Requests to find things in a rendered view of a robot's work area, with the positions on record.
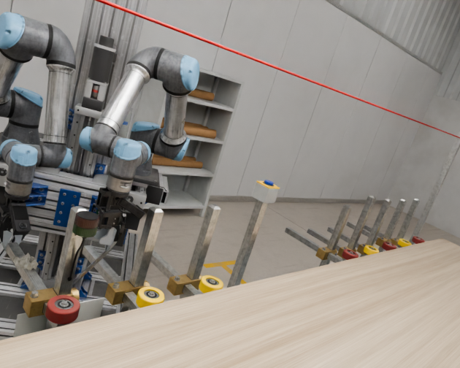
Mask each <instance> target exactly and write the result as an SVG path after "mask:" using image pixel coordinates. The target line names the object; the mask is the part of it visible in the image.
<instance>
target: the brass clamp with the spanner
mask: <svg viewBox="0 0 460 368"><path fill-rule="evenodd" d="M37 291H38V295H39V297H37V298H35V299H34V298H31V297H30V295H31V292H32V291H28V292H26V295H25V299H24V303H23V309H24V310H25V312H26V314H27V316H28V317H29V318H32V317H36V316H39V315H44V313H43V309H44V305H45V303H48V301H49V300H50V299H51V298H53V297H54V296H57V295H58V294H57V293H56V292H55V291H54V288H46V289H42V290H37ZM65 295H67V296H72V297H74V298H75V299H77V300H78V301H79V298H80V296H79V292H78V290H77V289H76V288H72V289H71V293H70V294H65Z"/></svg>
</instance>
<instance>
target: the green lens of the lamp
mask: <svg viewBox="0 0 460 368"><path fill-rule="evenodd" d="M97 228H98V227H96V228H95V229H82V228H80V227H78V226H76V225H75V223H74V225H73V229H72V231H73V233H74V234H76V235H78V236H80V237H93V236H95V235H96V232H97Z"/></svg>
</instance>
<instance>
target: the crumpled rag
mask: <svg viewBox="0 0 460 368"><path fill-rule="evenodd" d="M12 261H13V262H14V263H15V266H21V268H24V269H28V270H32V269H33V268H35V269H37V265H38V263H37V262H36V261H35V258H34V257H33V256H30V255H29V253H27V254H26V255H25V256H23V257H21V258H19V257H17V256H16V257H14V258H13V260H12Z"/></svg>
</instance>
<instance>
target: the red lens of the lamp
mask: <svg viewBox="0 0 460 368"><path fill-rule="evenodd" d="M99 219H100V217H99V218H98V219H97V220H94V221H89V220H85V219H82V218H80V217H78V216H77V213H76V215H75V219H74V223H75V224H76V225H77V226H79V227H82V228H85V229H94V228H96V227H97V226H98V225H99Z"/></svg>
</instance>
